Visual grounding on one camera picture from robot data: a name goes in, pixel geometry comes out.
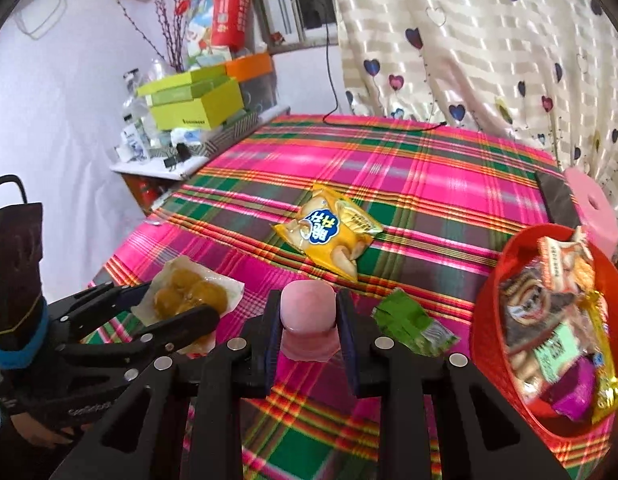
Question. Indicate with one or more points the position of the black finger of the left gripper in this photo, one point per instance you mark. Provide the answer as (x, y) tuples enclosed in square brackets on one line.
[(95, 306), (159, 339)]

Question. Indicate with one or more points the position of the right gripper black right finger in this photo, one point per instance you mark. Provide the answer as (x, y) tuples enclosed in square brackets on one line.
[(480, 435)]

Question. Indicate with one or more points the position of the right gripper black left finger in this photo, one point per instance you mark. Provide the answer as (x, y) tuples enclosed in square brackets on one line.
[(181, 419)]

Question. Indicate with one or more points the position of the clear yellow egg-yolk pack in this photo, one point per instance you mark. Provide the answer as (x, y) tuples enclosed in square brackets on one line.
[(183, 285)]

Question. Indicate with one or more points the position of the clear peanut snack bag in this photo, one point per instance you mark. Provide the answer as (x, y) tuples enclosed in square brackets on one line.
[(544, 365)]

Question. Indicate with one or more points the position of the purple snack packet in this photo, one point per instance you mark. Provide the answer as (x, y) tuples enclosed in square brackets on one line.
[(572, 395)]

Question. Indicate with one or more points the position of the gold rice bar packet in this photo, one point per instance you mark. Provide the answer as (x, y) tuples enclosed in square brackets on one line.
[(605, 401)]

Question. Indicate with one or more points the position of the dark plum snack packet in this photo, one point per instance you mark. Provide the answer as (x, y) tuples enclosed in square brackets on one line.
[(529, 310)]

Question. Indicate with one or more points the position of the pink jelly cup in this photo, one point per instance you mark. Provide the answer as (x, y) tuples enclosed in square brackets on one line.
[(308, 316)]

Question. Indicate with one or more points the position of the green pea snack bag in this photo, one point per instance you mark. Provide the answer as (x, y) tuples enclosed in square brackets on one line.
[(402, 318)]

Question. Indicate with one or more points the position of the orange white snack bag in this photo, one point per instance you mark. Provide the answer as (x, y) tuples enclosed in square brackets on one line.
[(567, 266)]

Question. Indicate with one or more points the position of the yellow chip snack bag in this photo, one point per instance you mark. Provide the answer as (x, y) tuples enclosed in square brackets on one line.
[(331, 230)]

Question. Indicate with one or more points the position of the person's left hand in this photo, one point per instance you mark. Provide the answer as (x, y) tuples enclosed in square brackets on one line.
[(35, 433)]

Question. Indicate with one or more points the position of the red round plastic basket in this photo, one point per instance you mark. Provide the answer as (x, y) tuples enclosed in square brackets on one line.
[(491, 354)]

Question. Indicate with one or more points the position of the white side shelf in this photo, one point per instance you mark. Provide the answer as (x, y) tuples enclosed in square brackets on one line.
[(151, 182)]

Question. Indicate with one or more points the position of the black patterned tray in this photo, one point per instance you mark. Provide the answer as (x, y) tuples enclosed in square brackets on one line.
[(212, 143)]

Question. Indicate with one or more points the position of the lime green box stack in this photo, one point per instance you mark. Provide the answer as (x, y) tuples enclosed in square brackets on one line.
[(203, 98)]

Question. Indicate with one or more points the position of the pink plaid tablecloth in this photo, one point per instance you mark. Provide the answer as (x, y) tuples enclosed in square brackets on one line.
[(368, 204)]

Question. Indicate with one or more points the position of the black smartphone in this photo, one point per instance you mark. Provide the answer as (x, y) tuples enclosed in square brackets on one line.
[(558, 200)]

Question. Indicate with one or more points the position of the pink plastic stool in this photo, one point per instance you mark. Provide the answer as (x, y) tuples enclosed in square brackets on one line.
[(595, 211)]

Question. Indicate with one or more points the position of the orange storage box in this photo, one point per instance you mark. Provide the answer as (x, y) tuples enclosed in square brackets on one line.
[(249, 67)]

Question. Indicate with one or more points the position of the dried flower branches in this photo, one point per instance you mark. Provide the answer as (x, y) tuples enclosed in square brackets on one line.
[(171, 22)]

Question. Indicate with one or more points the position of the red gift bag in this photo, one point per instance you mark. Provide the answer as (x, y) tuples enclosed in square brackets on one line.
[(214, 31)]

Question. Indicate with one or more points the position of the heart pattern white curtain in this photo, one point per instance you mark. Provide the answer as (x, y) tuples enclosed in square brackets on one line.
[(540, 72)]

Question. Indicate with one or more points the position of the window frame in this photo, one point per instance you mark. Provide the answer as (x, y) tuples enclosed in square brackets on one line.
[(292, 25)]

